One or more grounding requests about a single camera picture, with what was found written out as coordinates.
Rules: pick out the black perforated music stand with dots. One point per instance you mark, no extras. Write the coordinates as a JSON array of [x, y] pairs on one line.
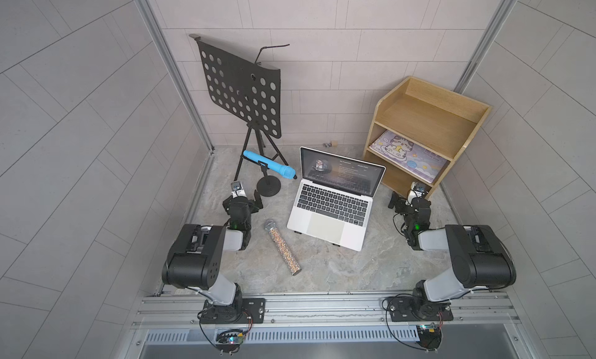
[[248, 91]]

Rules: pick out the silver laptop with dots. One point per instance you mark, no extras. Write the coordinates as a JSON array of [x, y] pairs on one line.
[[335, 197]]

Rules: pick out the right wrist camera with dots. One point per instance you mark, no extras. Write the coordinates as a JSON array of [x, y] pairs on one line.
[[418, 190]]

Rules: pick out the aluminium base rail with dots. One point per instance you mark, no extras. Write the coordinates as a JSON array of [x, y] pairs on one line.
[[319, 317]]

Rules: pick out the black folding laptop stand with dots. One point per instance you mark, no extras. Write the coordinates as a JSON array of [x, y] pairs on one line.
[[330, 242]]

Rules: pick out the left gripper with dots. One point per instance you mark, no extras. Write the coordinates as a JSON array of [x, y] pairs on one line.
[[240, 203]]

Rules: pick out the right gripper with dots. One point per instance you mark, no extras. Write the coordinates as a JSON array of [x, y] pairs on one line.
[[412, 205]]

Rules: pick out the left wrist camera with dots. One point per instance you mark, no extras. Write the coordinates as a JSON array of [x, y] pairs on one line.
[[237, 189]]

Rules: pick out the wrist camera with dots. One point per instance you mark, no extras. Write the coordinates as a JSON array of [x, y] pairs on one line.
[[237, 189], [418, 190]]

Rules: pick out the black round-base microphone stand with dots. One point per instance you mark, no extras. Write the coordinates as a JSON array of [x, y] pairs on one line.
[[267, 185]]

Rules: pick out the controller board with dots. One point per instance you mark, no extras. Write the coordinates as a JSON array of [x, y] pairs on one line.
[[229, 341], [429, 337]]

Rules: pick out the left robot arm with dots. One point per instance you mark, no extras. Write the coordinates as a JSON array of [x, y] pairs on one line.
[[195, 259]]

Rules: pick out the left controller board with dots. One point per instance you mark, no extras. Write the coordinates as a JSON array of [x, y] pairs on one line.
[[229, 341]]

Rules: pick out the small debris by wall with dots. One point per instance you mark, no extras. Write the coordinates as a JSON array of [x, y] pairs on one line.
[[333, 143]]

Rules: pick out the right controller board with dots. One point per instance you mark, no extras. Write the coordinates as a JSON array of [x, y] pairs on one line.
[[429, 337]]

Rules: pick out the purple cat sketchbook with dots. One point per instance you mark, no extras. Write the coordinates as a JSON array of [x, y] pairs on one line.
[[415, 159]]

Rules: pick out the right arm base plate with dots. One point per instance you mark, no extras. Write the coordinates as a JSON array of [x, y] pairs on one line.
[[409, 308]]

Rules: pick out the wooden shelf unit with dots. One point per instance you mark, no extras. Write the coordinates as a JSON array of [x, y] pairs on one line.
[[438, 120]]

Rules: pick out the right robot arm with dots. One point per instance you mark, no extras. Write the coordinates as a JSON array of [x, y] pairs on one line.
[[478, 261]]

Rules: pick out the glass tube of beads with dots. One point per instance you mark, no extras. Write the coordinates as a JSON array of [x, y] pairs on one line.
[[272, 229]]

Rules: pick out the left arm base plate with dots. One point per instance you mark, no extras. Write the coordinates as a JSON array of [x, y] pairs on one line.
[[249, 310]]

